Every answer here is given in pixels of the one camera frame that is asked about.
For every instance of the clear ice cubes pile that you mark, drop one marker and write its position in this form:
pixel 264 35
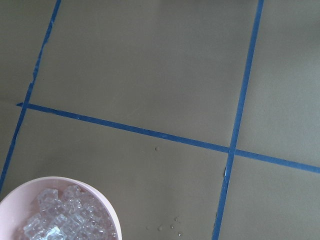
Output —
pixel 73 214

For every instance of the pink bowl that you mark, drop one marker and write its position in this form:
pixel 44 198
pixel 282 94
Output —
pixel 21 203

